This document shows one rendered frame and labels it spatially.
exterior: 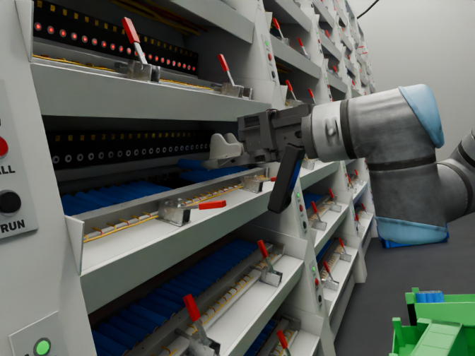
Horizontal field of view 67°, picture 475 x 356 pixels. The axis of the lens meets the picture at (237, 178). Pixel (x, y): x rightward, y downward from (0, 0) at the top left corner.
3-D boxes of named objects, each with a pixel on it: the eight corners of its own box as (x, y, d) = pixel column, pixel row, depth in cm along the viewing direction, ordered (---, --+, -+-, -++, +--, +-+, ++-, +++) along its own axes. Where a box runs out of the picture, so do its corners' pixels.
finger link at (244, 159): (224, 157, 64) (271, 148, 61) (226, 167, 64) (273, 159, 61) (213, 158, 60) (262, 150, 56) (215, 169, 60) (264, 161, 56)
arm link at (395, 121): (448, 155, 45) (437, 75, 45) (346, 169, 51) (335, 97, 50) (442, 148, 54) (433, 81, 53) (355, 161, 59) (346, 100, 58)
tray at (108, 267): (285, 200, 87) (291, 162, 85) (76, 321, 33) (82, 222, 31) (212, 181, 95) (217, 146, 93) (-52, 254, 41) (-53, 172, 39)
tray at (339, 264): (355, 259, 151) (362, 228, 148) (324, 333, 97) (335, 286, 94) (308, 245, 159) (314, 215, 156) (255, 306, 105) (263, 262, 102)
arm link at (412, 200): (474, 233, 51) (463, 147, 50) (416, 256, 47) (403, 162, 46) (418, 224, 60) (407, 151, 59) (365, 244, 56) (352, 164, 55)
